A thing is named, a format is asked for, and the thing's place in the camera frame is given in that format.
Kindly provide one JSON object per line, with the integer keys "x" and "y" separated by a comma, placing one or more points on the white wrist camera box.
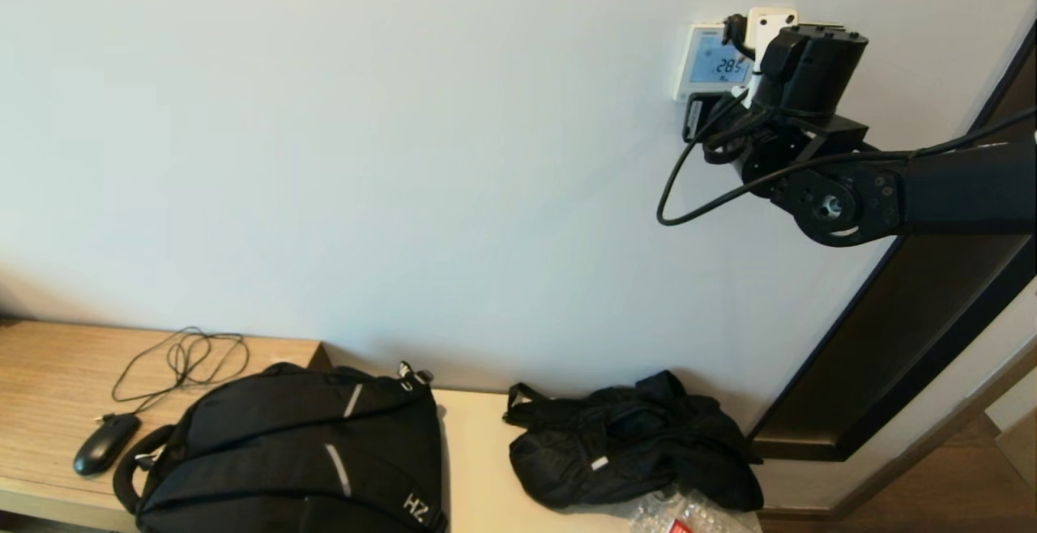
{"x": 771, "y": 24}

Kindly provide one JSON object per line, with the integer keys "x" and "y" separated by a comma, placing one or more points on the clear plastic water bottle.
{"x": 689, "y": 518}

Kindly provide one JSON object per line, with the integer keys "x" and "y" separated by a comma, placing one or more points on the large black backpack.
{"x": 283, "y": 436}

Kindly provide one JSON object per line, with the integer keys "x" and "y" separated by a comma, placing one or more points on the dark brown door frame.
{"x": 915, "y": 330}

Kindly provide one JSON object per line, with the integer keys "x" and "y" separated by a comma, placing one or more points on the black computer mouse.
{"x": 104, "y": 445}

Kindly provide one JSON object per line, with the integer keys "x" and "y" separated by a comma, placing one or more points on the crumpled black cloth bag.
{"x": 616, "y": 452}

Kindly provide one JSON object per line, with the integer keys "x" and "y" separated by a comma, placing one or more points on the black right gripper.
{"x": 814, "y": 70}

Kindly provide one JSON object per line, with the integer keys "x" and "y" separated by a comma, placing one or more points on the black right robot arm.
{"x": 956, "y": 193}

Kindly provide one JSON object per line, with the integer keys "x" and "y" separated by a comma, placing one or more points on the white wall thermostat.
{"x": 713, "y": 63}

